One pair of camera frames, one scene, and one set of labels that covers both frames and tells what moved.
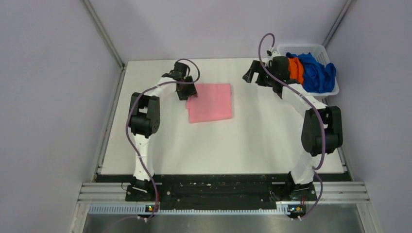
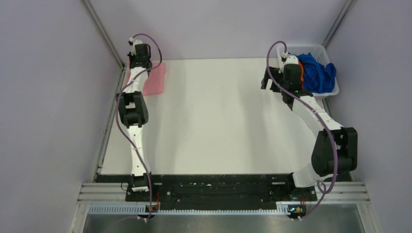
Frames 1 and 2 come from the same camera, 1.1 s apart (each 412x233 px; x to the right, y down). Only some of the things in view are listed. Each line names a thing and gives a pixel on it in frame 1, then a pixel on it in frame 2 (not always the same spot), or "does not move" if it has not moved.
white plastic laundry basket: [318, 52] does not move
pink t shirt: [213, 102] -> [155, 82]
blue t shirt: [317, 77] does not move
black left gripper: [190, 91] -> [131, 57]
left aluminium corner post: [103, 32] does not move
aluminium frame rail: [341, 191] does not move
